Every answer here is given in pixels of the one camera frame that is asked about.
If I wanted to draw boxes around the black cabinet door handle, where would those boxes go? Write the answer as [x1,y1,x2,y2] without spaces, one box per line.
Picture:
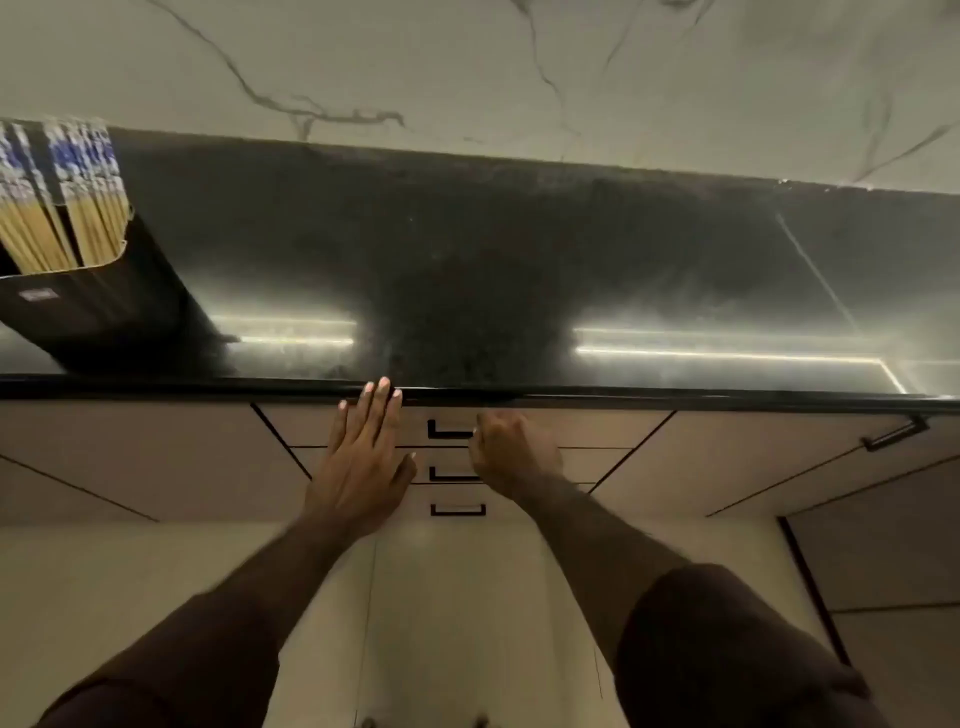
[861,414,931,453]

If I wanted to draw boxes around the person's right hand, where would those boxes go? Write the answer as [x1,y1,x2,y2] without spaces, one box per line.
[468,410,564,501]

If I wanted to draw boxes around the person's left hand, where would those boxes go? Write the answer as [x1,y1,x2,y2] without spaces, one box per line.
[303,377,418,538]

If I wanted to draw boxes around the black chopstick holder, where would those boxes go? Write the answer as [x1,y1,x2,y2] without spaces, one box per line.
[0,213,240,378]

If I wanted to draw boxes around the bundle of wooden chopsticks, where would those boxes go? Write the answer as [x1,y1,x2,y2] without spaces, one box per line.
[0,115,133,276]

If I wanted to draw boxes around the person's left forearm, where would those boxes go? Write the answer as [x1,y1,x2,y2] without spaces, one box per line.
[168,504,385,680]

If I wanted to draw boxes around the person's right forearm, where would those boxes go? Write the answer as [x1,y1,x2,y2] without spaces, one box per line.
[516,471,695,672]

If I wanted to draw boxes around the beige shallow drawer front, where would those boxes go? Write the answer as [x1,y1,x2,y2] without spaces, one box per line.
[309,483,601,526]
[288,447,636,489]
[251,401,676,453]

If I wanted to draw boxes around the beige tall cabinet panel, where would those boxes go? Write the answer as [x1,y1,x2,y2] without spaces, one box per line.
[777,453,960,728]

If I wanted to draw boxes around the beige cabinet door with handle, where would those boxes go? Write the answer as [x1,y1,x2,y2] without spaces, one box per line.
[592,409,960,520]

